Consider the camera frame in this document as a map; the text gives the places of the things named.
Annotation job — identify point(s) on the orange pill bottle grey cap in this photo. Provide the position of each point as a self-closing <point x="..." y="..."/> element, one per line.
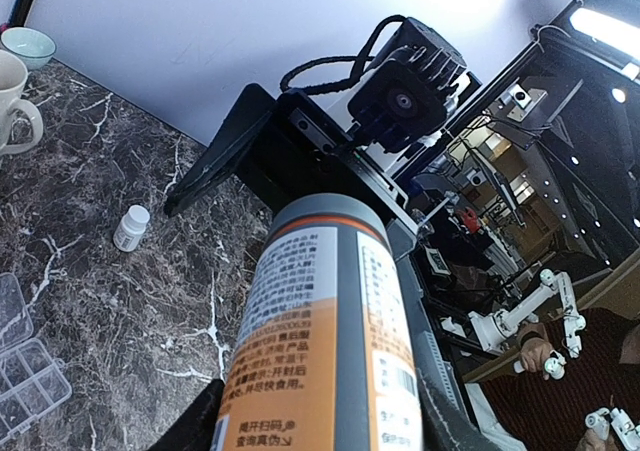
<point x="323" y="359"/>

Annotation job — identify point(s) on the small white pill bottle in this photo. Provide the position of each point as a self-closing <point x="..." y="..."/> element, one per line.
<point x="131" y="228"/>

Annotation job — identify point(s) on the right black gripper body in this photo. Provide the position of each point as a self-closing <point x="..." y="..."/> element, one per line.
<point x="299" y="150"/>

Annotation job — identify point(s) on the green ceramic bowl right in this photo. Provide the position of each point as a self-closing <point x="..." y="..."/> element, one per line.
<point x="34" y="48"/>

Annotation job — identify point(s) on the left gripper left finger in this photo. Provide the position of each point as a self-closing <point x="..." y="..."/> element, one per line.
<point x="194" y="429"/>

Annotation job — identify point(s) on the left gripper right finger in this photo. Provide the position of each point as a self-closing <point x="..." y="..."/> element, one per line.
<point x="445" y="427"/>

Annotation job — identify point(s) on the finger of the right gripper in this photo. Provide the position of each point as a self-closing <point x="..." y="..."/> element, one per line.
<point x="220" y="151"/>

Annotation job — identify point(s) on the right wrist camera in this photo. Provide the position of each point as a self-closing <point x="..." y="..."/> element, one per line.
<point x="404" y="77"/>

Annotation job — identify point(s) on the clear plastic pill organizer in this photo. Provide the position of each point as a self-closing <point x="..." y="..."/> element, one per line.
<point x="32" y="381"/>

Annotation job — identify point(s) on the ceiling light strip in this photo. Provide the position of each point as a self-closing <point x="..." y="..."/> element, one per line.
<point x="607" y="29"/>

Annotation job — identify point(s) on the beige ceramic mug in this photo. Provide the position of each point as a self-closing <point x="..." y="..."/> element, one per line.
<point x="14" y="76"/>

